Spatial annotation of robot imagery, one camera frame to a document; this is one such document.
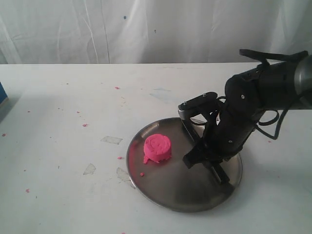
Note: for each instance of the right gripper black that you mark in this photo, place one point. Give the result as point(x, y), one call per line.
point(237, 119)

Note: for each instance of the pink play dough lump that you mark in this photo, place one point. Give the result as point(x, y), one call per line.
point(157, 148)

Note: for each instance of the black knife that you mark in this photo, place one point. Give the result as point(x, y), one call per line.
point(202, 151)

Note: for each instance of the right robot arm black grey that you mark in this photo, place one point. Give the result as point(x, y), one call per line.
point(285, 83)

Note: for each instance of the round stainless steel plate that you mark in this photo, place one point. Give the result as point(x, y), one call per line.
point(170, 183)

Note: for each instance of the clear tape piece by plate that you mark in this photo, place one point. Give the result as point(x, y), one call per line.
point(124, 176)

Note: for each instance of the clear tape piece upper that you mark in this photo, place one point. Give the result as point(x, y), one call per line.
point(111, 140)

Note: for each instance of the clear tape piece lower left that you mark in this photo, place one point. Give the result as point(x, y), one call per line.
point(90, 169)

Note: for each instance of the blue box at table edge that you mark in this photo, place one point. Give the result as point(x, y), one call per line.
point(3, 95)

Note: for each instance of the white backdrop curtain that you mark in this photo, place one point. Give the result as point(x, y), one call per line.
point(150, 31)

